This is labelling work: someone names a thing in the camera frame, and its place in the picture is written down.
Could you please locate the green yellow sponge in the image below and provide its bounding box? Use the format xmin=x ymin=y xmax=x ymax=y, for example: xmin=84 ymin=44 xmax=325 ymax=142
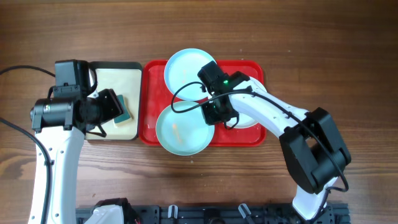
xmin=113 ymin=95 xmax=132 ymax=126

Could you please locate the light blue plate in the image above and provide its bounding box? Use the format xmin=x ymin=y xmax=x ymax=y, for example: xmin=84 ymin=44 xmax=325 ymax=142
xmin=155 ymin=101 xmax=215 ymax=156
xmin=164 ymin=49 xmax=215 ymax=101

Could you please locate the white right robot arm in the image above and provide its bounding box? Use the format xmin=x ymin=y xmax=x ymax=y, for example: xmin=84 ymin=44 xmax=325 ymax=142
xmin=198 ymin=71 xmax=351 ymax=221

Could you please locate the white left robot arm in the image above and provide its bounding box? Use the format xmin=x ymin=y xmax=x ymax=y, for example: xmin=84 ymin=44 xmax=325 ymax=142
xmin=29 ymin=60 xmax=123 ymax=223

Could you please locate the black soapy water tray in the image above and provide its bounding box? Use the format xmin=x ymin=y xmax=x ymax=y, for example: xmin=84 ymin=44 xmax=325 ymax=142
xmin=85 ymin=61 xmax=142 ymax=141

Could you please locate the red serving tray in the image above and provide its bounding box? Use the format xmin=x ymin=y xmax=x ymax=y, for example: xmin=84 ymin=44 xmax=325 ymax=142
xmin=139 ymin=60 xmax=267 ymax=147

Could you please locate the white plate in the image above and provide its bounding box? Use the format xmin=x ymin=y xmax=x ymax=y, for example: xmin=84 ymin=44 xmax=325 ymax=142
xmin=226 ymin=77 xmax=267 ymax=129

